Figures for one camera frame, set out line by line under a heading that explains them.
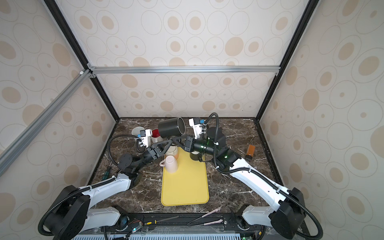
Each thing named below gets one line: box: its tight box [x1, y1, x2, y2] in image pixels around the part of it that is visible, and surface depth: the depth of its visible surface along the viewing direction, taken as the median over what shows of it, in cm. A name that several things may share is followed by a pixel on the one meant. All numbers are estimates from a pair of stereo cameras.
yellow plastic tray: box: [161, 146, 209, 206], surface depth 89 cm
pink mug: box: [159, 155, 178, 174], surface depth 87 cm
